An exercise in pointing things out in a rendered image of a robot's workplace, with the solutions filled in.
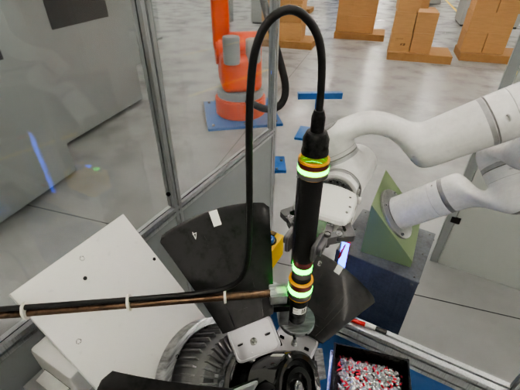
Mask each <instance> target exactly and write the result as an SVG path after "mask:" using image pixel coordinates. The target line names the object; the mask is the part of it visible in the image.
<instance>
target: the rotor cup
mask: <svg viewBox="0 0 520 390"><path fill-rule="evenodd" d="M272 354H284V355H283V356H282V357H271V355H272ZM254 378H258V384H257V386H256V388H255V390H295V389H294V384H295V382H296V381H301V382H302V385H303V390H320V376H319V373H318V370H317V368H316V365H315V364H314V362H313V360H312V359H311V357H310V356H309V355H308V354H306V353H304V352H302V351H273V352H270V353H268V354H264V355H262V356H260V357H257V358H255V359H252V360H250V361H247V362H245V363H239V362H237V360H236V358H235V356H233V358H232V359H231V361H230V363H229V365H228V367H227V371H226V374H225V379H224V387H225V388H232V387H234V386H236V385H240V384H242V383H244V382H247V381H250V380H252V379H254Z"/></svg>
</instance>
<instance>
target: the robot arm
mask: <svg viewBox="0 0 520 390"><path fill-rule="evenodd" d="M324 129H326V130H327V132H328V135H329V137H330V143H329V155H328V156H329V157H330V167H329V173H328V177H327V178H326V179H325V180H324V181H323V190H322V197H321V202H320V213H319V220H318V226H317V232H316V236H317V238H316V240H315V241H314V243H313V245H312V246H311V250H310V261H311V262H314V261H315V259H316V257H317V256H321V255H322V253H323V251H324V249H325V248H329V247H330V245H333V244H337V243H341V242H342V241H343V242H349V241H354V238H355V233H354V229H353V228H352V225H351V224H352V221H353V219H354V215H355V213H356V209H357V204H360V202H361V197H360V196H361V195H362V193H363V191H364V189H365V187H366V186H367V184H368V182H369V180H370V178H371V176H372V175H373V173H374V171H375V169H376V166H377V158H376V156H375V154H374V153H373V151H372V150H371V149H369V148H368V147H367V146H365V145H361V144H356V142H355V140H354V139H355V138H357V137H359V136H362V135H369V134H373V135H381V136H384V137H386V138H388V139H391V140H392V141H393V142H394V143H395V144H397V145H398V146H399V147H400V148H401V149H402V151H403V152H404V153H405V154H406V155H407V156H408V157H409V158H410V160H411V161H412V162H413V163H414V164H415V165H416V166H418V167H420V168H429V167H432V166H437V165H439V164H442V163H446V162H449V161H451V160H454V159H458V158H460V157H463V156H467V155H470V154H472V153H476V162H477V166H478V168H479V170H480V172H481V175H482V177H483V179H484V182H485V184H486V186H487V189H486V190H480V189H478V188H477V187H476V186H475V185H474V184H472V182H471V181H469V180H468V179H467V178H466V177H465V176H463V175H461V174H459V173H453V174H450V175H448V176H444V177H442V178H439V179H438V180H434V181H433V182H430V183H427V184H424V185H422V186H419V187H416V188H415V189H412V190H409V191H407V192H404V193H401V194H399V195H398V194H397V193H396V192H395V191H393V190H390V189H387V190H384V191H383V192H382V193H381V198H380V202H381V210H382V213H383V215H384V218H385V220H386V222H387V224H388V226H389V227H390V229H391V230H392V231H393V233H394V234H395V235H396V236H398V237H399V238H401V239H407V238H409V237H410V236H411V233H412V226H414V225H417V224H421V223H423V222H426V221H430V220H432V219H435V218H438V217H442V216H445V215H448V214H452V213H454V212H457V211H459V210H464V209H467V208H472V207H482V208H487V209H490V210H496V211H498V212H502V213H505V214H514V215H517V214H520V81H519V82H517V83H515V84H512V85H509V86H507V87H504V88H502V89H500V90H498V91H495V92H492V93H490V94H487V95H485V96H483V97H480V98H478V99H476V100H473V101H470V102H468V103H466V104H463V105H461V106H459V107H457V108H454V109H452V110H450V111H447V112H444V113H442V114H441V115H437V116H436V117H433V118H431V119H428V120H426V121H421V122H415V121H409V120H406V119H404V118H401V117H399V116H397V115H393V114H390V113H387V112H383V111H360V112H357V113H354V114H352V115H348V116H346V117H344V118H341V119H339V120H337V121H334V122H332V123H330V124H329V125H326V126H325V127H324ZM294 213H295V204H294V205H293V206H291V207H287V208H285V209H282V210H280V217H281V218H282V219H283V220H284V221H285V222H286V224H287V226H288V228H289V230H288V231H287V232H286V234H285V235H284V238H283V243H285V251H286V252H288V251H290V250H291V248H292V243H293V223H294Z"/></svg>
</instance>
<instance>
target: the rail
mask: <svg viewBox="0 0 520 390"><path fill-rule="evenodd" d="M336 335H338V336H340V337H342V338H344V339H346V340H349V341H351V342H353V343H355V344H358V345H360V346H362V347H364V348H366V349H368V350H370V351H375V352H379V353H383V354H389V355H392V356H396V357H400V358H406V359H409V367H410V369H412V370H413V371H417V372H419V373H420V374H422V375H425V376H427V377H429V378H431V379H433V380H435V381H438V382H440V383H442V384H444V385H447V386H449V387H451V388H453V389H455V390H510V384H511V383H509V382H506V381H504V380H501V379H500V378H496V377H495V376H493V375H490V374H488V373H485V372H483V371H480V370H478V369H476V368H473V367H471V366H469V365H467V364H464V363H462V362H460V361H457V360H455V359H453V358H451V357H448V356H446V355H444V354H441V353H439V352H437V351H434V350H432V349H429V348H428V347H424V346H422V345H421V344H417V343H416V342H413V341H411V340H408V339H406V338H404V337H401V336H399V335H397V334H394V333H392V332H390V331H388V330H387V334H382V333H379V332H378V331H375V330H372V329H369V328H367V327H363V326H361V325H358V324H356V323H352V322H350V323H349V324H347V325H346V326H345V327H343V328H342V329H341V330H340V331H338V332H337V333H336Z"/></svg>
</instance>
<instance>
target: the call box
mask: <svg viewBox="0 0 520 390"><path fill-rule="evenodd" d="M273 237H275V241H274V243H272V268H273V267H274V266H275V264H276V263H277V261H278V260H279V259H280V258H281V256H282V254H283V238H284V235H282V234H278V233H276V235H275V236H273Z"/></svg>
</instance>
